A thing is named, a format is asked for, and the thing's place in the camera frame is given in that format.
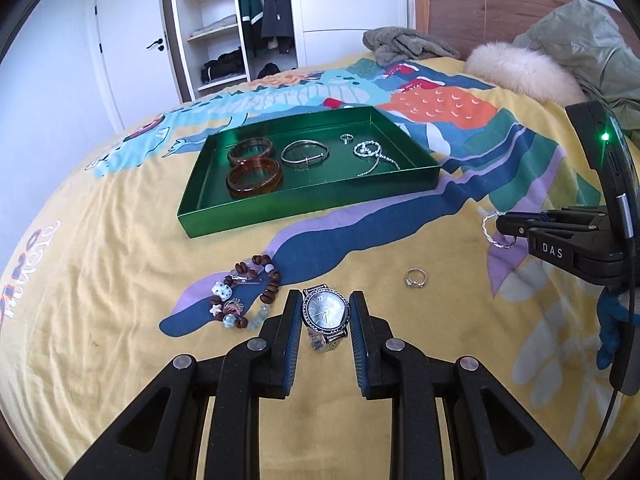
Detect grey-olive fleece blanket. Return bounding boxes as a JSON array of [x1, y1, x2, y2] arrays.
[[362, 26, 461, 66]]

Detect cream fur trim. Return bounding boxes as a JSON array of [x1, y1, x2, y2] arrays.
[[465, 42, 587, 107]]

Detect beaded bracelet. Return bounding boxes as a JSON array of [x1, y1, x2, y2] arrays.
[[209, 255, 283, 332]]

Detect dark brown bangle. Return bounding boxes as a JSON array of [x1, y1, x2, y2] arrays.
[[227, 136, 276, 166]]

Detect black cable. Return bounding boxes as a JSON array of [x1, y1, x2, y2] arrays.
[[582, 280, 640, 479]]

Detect silver cuff bracelet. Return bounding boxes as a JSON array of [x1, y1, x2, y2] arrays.
[[280, 139, 331, 167]]

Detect amber bangle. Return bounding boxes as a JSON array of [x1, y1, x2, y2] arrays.
[[226, 156, 284, 199]]

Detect silver wristwatch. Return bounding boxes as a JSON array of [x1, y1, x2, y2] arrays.
[[300, 284, 352, 354]]

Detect rhinestone chain necklace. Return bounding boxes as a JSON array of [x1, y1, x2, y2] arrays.
[[356, 141, 402, 178]]

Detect folded light clothes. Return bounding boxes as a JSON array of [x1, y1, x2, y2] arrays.
[[192, 15, 239, 36]]

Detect olive padded jacket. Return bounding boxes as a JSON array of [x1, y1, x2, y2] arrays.
[[512, 0, 640, 161]]

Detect yellow printed bed cover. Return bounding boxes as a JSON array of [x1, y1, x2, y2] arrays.
[[0, 50, 640, 480]]

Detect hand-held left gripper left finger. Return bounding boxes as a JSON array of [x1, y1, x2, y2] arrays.
[[65, 290, 306, 480]]

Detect dark hanging coat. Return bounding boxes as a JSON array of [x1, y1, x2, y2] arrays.
[[260, 0, 296, 54]]

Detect green hanging jacket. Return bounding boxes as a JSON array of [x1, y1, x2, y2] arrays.
[[237, 0, 266, 59]]

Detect green tray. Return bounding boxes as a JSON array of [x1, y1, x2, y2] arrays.
[[176, 106, 442, 239]]

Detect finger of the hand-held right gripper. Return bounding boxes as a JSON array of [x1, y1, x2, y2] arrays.
[[497, 207, 613, 237], [527, 227, 619, 274]]

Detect white wardrobe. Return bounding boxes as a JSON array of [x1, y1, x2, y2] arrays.
[[160, 0, 416, 104]]

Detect white door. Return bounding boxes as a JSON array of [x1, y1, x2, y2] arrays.
[[85, 0, 184, 132]]

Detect black folded clothes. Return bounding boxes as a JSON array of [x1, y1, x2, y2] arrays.
[[200, 49, 246, 84]]

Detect wooden headboard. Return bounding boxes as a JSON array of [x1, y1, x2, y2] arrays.
[[414, 0, 640, 61]]

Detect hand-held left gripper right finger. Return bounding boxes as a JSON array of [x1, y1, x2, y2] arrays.
[[348, 289, 584, 480]]

